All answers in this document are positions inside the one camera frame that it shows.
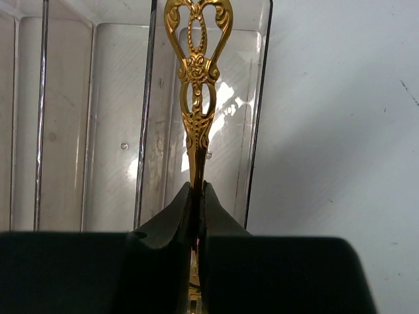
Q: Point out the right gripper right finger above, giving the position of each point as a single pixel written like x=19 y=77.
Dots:
x=244 y=273

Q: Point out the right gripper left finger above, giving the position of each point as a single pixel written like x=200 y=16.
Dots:
x=143 y=271

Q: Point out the ornate gold fork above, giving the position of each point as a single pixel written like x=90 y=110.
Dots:
x=186 y=29

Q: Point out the clear four-compartment organizer tray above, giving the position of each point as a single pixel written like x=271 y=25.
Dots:
x=92 y=137

